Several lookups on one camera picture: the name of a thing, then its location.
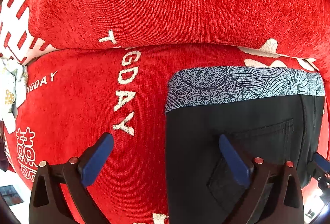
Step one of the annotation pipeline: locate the black pants patterned waistband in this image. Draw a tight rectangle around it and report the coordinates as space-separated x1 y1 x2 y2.
165 66 325 223

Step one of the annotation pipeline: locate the red wedding blanket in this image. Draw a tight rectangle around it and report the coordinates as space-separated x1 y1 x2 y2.
1 0 329 223

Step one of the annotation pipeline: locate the light blue patterned cloth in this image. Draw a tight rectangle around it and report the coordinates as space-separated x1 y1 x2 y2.
1 58 28 133

